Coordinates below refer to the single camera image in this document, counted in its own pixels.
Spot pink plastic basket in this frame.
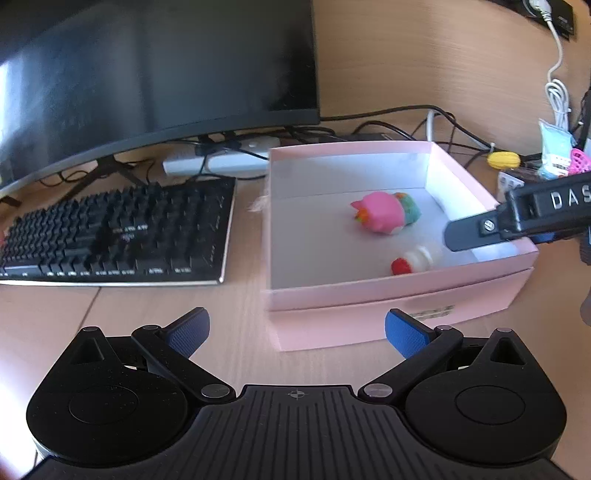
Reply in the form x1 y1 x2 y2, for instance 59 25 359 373
568 148 591 176

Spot light blue snack packet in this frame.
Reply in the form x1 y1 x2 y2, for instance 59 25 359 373
538 119 573 180

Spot yellow toy corn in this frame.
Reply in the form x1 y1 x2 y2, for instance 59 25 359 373
487 151 521 171

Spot red white toy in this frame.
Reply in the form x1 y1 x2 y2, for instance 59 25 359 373
391 245 443 276

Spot pink pig toy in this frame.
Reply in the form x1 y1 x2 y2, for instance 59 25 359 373
351 191 422 235

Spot black mechanical keyboard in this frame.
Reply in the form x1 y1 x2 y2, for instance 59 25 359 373
1 179 235 286

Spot pink cardboard box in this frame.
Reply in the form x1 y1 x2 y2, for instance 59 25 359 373
263 141 538 351

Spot white power strip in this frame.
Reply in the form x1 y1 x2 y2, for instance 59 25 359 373
162 136 280 177

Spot large black curved monitor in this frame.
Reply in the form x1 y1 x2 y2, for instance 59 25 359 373
1 1 320 194

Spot white plug and cable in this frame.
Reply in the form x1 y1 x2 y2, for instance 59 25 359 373
530 0 574 135

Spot black cables on desk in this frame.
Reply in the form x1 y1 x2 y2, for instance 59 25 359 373
36 104 541 186

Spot black wall power rail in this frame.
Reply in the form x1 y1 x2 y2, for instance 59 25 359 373
489 0 577 38

